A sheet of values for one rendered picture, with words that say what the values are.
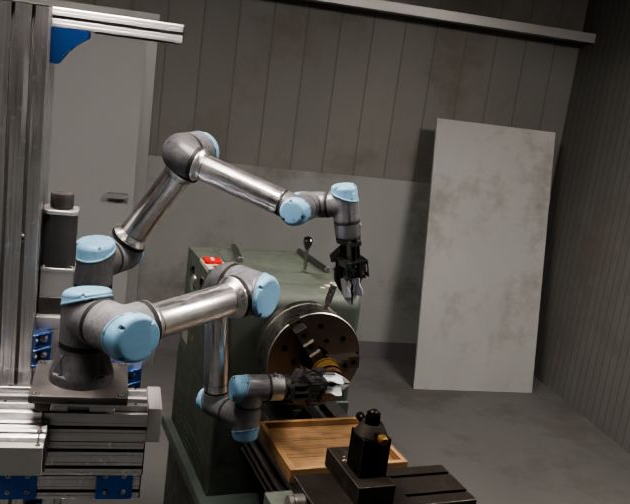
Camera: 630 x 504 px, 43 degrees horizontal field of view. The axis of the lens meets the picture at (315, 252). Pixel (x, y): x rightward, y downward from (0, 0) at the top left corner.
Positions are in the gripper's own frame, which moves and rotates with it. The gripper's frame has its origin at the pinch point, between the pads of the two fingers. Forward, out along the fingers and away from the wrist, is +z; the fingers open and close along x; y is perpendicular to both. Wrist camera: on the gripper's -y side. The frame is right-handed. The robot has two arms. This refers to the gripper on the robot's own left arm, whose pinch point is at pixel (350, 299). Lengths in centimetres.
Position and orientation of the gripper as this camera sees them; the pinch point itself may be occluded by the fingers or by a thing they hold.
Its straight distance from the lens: 237.5
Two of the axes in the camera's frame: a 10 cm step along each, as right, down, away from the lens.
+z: 0.9, 9.5, 3.0
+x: 9.3, -1.9, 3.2
